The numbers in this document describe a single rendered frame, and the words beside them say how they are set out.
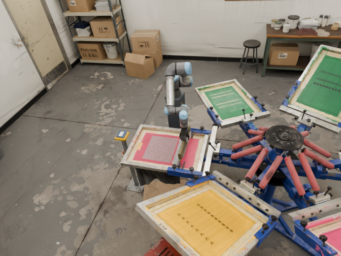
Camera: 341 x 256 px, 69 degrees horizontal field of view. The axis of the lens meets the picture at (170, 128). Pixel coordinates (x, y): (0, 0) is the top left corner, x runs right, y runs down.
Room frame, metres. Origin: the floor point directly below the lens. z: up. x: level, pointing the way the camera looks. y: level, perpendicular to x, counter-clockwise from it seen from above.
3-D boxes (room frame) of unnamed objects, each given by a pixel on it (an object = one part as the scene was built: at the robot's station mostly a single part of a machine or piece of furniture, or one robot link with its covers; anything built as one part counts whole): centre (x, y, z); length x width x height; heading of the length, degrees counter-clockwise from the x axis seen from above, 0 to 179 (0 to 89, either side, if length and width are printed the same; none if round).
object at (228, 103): (2.29, -0.77, 1.05); 1.08 x 0.61 x 0.23; 10
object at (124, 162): (1.76, 0.06, 0.97); 0.79 x 0.58 x 0.04; 70
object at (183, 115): (1.71, -0.13, 1.39); 0.09 x 0.08 x 0.11; 171
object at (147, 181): (1.58, 0.19, 0.74); 0.46 x 0.04 x 0.42; 70
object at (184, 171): (1.41, -0.07, 0.98); 0.30 x 0.05 x 0.07; 70
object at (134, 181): (2.06, 0.55, 0.48); 0.22 x 0.22 x 0.96; 70
